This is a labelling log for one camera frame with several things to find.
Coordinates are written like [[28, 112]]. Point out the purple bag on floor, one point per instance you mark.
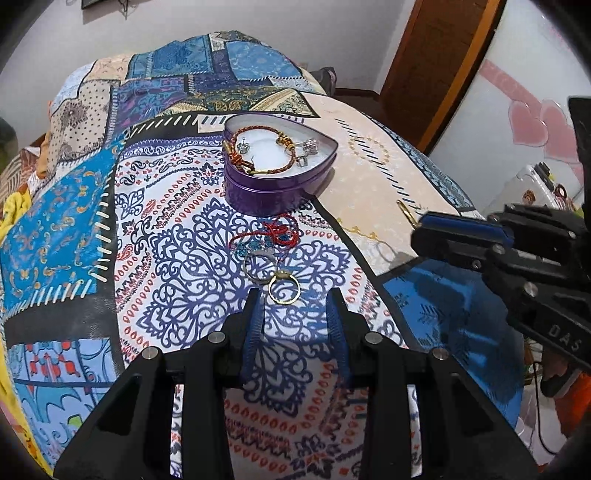
[[327, 78]]

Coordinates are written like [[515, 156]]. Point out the brown wooden door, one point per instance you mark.
[[441, 49]]

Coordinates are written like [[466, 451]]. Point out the purple heart-shaped tin box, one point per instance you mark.
[[261, 175]]

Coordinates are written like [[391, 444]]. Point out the patchwork patterned bedspread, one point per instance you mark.
[[124, 249]]

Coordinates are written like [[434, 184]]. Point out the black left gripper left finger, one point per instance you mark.
[[244, 332]]

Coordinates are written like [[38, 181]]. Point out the white suitcase with stickers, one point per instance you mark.
[[533, 185]]

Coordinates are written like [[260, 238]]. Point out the wall mounted black television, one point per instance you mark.
[[85, 4]]

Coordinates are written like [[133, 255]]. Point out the thin gold hoop earring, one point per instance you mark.
[[408, 214]]

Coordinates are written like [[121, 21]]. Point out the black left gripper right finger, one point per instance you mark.
[[346, 331]]

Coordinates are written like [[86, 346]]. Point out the white wardrobe with pink hearts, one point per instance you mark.
[[515, 111]]

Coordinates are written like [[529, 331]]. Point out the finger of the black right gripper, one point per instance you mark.
[[442, 221], [466, 250]]

